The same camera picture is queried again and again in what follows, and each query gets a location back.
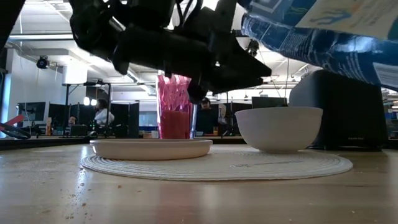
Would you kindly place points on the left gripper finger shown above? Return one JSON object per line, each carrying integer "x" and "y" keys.
{"x": 236, "y": 84}
{"x": 242, "y": 67}

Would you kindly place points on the white ceramic bowl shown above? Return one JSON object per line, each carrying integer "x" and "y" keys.
{"x": 278, "y": 130}

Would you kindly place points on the red faceted tumbler with juice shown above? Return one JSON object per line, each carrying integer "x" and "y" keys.
{"x": 174, "y": 121}

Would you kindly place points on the white round woven placemat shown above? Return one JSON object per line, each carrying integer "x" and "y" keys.
{"x": 217, "y": 168}

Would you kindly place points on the blue cereal box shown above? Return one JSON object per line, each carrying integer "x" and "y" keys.
{"x": 326, "y": 46}

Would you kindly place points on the beige shallow plate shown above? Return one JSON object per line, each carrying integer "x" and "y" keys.
{"x": 149, "y": 149}

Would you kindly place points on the black ceiling spotlight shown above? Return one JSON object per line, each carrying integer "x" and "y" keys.
{"x": 42, "y": 62}
{"x": 252, "y": 48}

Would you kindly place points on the black computer monitor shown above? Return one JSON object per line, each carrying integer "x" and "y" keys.
{"x": 31, "y": 111}
{"x": 269, "y": 102}

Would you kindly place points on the person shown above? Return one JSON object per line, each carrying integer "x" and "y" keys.
{"x": 205, "y": 119}
{"x": 104, "y": 115}

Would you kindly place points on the black two-slot toaster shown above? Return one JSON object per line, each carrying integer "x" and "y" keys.
{"x": 351, "y": 112}

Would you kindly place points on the red and black tool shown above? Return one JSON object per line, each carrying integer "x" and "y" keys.
{"x": 14, "y": 129}

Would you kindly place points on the black aluminium table frame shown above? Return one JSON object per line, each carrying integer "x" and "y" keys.
{"x": 46, "y": 142}

